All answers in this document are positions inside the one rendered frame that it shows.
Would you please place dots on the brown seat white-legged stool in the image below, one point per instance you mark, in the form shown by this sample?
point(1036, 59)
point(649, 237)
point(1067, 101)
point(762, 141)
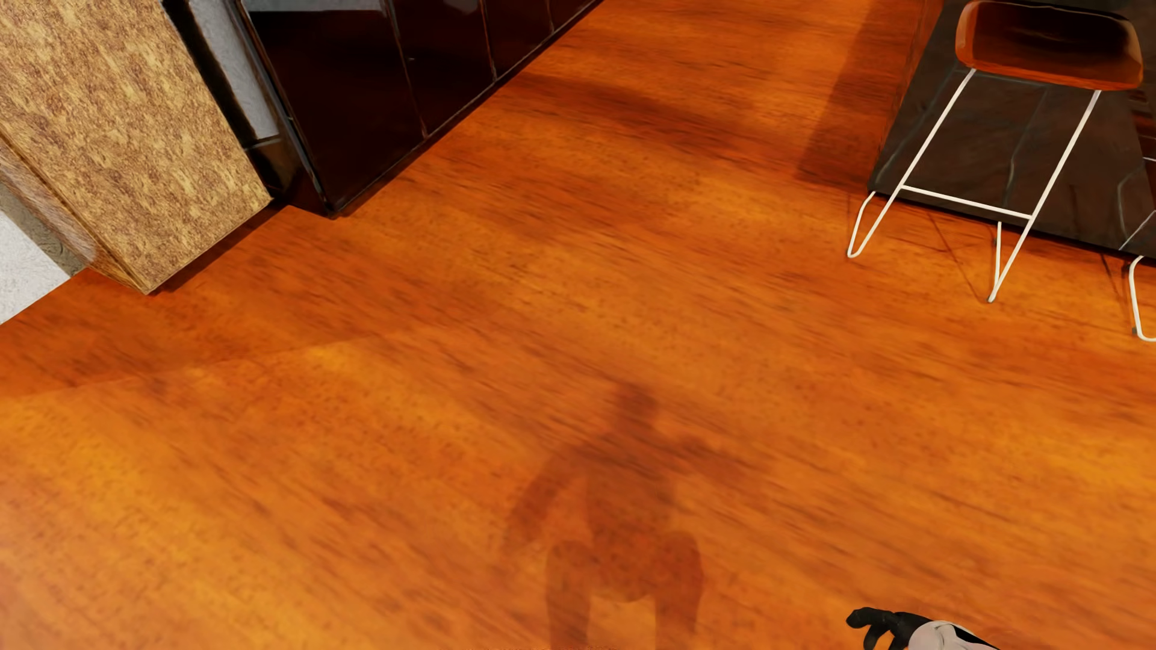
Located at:
point(1039, 54)

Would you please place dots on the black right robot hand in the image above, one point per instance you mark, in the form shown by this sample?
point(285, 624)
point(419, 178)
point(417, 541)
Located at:
point(881, 623)

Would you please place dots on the dark glossy base cabinets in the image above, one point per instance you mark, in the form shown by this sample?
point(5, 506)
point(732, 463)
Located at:
point(397, 81)

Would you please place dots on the dark glossy kitchen island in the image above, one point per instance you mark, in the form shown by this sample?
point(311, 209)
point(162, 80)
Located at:
point(1011, 135)

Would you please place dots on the tan cork panel cabinet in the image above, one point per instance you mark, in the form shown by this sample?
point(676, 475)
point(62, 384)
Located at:
point(117, 135)

